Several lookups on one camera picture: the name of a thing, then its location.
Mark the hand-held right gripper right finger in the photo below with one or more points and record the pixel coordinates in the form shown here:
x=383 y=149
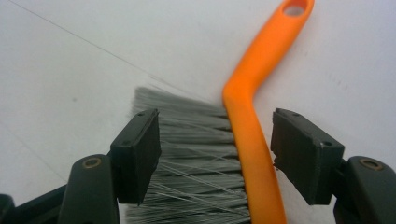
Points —
x=306 y=155

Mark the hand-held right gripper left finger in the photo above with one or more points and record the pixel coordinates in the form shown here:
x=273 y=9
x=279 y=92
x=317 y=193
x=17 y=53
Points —
x=135 y=155

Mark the orange brush with grey bristles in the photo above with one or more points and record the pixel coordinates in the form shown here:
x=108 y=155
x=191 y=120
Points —
x=249 y=140

